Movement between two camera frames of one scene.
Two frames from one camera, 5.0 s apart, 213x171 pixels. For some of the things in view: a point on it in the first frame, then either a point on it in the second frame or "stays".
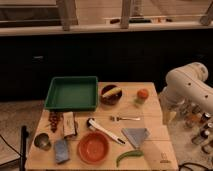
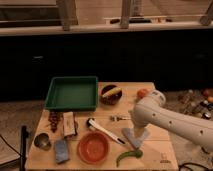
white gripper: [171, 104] -> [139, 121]
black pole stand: [23, 156] stays
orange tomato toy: [143, 93] stays
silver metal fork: [115, 118] stays
